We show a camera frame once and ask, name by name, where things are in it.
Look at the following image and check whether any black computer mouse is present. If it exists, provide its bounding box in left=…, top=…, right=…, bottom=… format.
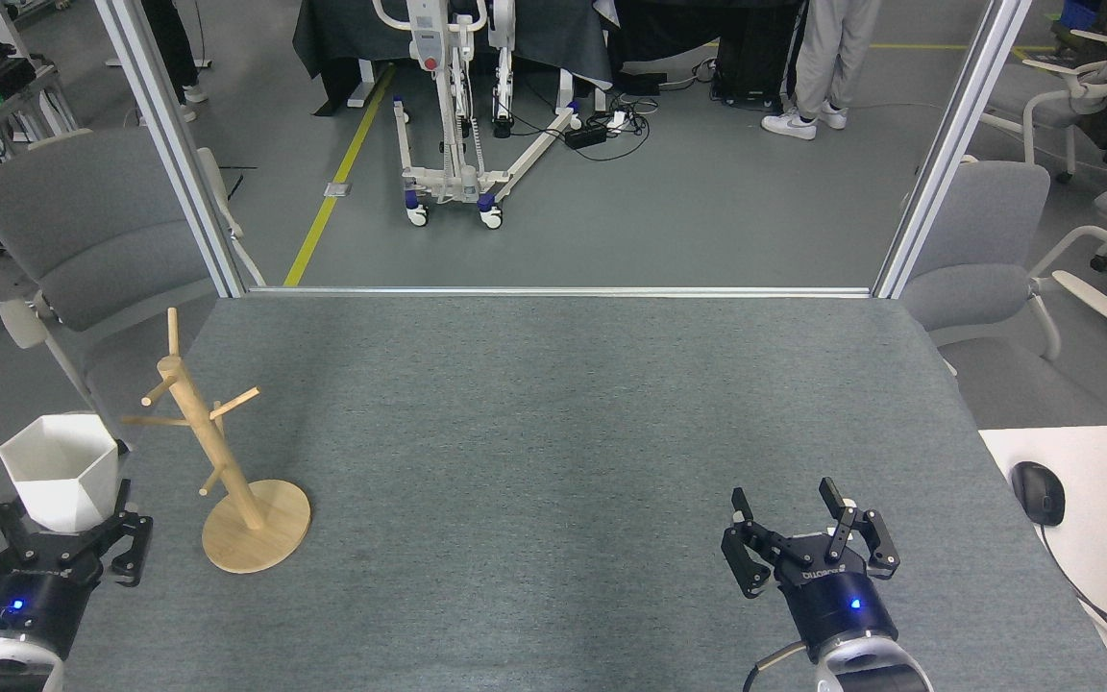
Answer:
left=1011, top=461, right=1066, bottom=527

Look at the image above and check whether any person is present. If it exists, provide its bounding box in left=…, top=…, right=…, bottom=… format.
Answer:
left=138, top=0, right=211, bottom=124
left=761, top=0, right=883, bottom=141

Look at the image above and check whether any black table cloth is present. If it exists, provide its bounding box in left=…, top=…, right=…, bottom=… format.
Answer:
left=291, top=0, right=617, bottom=117

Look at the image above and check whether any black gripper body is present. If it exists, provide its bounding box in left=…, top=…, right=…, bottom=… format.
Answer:
left=0, top=536, right=103, bottom=662
left=775, top=533, right=899, bottom=665

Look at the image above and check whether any silver frame post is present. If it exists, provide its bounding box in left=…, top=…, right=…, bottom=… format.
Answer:
left=873, top=0, right=1035, bottom=299
left=94, top=0, right=249, bottom=299

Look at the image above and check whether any white-framed office chair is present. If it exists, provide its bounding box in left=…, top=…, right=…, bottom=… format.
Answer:
left=981, top=8, right=1107, bottom=184

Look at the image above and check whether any black mouse cable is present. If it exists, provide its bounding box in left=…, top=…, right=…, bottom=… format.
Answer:
left=1039, top=524, right=1107, bottom=666

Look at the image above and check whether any white stand on wheels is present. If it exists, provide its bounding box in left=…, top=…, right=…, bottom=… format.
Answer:
left=371, top=0, right=585, bottom=230

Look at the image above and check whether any white faceted cup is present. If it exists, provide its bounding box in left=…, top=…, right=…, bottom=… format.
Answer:
left=0, top=413, right=123, bottom=535

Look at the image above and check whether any wooden cup rack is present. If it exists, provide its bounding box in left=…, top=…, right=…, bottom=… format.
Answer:
left=119, top=308, right=312, bottom=575

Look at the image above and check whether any black equipment case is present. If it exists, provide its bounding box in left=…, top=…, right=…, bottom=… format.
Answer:
left=712, top=3, right=800, bottom=108

